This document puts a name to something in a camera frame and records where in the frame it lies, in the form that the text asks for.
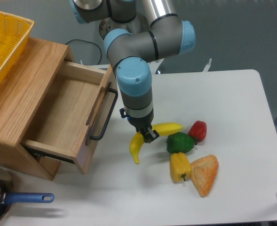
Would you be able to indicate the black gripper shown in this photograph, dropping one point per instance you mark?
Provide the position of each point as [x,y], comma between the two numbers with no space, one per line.
[142,125]

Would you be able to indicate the red toy bell pepper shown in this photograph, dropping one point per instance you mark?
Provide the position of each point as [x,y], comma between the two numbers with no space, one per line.
[198,131]

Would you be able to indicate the yellow toy banana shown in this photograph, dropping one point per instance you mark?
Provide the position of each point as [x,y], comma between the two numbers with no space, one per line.
[164,129]

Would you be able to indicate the green toy bell pepper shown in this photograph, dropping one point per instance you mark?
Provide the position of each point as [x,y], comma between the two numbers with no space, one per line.
[179,143]

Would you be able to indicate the open wooden top drawer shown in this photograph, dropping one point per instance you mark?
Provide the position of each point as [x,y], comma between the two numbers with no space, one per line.
[74,107]

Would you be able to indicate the orange toy bread wedge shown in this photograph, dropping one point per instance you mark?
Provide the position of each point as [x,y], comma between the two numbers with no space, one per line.
[204,172]

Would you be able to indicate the black metal drawer handle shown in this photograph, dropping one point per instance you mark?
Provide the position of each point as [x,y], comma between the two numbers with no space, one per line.
[100,136]

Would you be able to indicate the black pan blue handle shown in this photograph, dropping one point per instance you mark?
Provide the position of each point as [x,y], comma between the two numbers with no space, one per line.
[8,195]

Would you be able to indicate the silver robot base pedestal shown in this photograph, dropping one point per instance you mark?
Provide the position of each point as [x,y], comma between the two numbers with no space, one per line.
[138,25]

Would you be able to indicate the yellow plastic basket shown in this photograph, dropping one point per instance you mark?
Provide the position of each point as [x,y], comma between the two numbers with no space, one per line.
[14,34]

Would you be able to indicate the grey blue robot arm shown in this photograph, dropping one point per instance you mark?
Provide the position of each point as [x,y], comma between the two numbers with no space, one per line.
[129,54]

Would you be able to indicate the wooden drawer cabinet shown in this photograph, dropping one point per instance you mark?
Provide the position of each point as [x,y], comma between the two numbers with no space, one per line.
[20,96]

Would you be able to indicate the yellow toy bell pepper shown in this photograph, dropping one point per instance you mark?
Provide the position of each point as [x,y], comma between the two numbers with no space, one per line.
[180,168]

